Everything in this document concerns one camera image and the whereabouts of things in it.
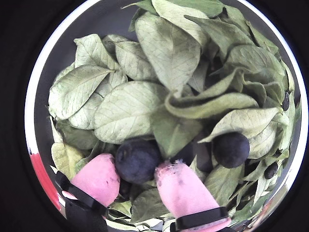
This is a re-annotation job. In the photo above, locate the pink padded gripper finger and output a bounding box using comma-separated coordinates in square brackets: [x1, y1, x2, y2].
[49, 153, 121, 232]
[154, 161, 239, 232]

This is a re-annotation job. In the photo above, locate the red ribbed plastic cup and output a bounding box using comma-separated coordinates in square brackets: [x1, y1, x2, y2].
[30, 153, 62, 212]

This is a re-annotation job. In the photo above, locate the dark grey round bowl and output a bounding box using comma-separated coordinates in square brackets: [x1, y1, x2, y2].
[24, 0, 304, 232]

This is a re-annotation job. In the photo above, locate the heap of green leaves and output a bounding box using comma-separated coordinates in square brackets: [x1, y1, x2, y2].
[47, 0, 302, 232]

